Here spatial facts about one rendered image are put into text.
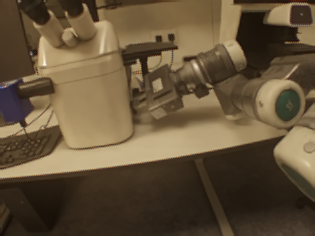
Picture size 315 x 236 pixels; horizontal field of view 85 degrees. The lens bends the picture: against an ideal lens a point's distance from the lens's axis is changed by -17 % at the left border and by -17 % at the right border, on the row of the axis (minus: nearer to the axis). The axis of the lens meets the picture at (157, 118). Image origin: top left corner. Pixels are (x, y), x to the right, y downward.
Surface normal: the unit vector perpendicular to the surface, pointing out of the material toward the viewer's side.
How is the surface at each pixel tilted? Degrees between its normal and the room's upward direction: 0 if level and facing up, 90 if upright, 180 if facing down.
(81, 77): 90
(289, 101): 75
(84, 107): 91
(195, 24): 90
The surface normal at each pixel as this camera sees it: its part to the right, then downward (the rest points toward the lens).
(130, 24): 0.10, 0.44
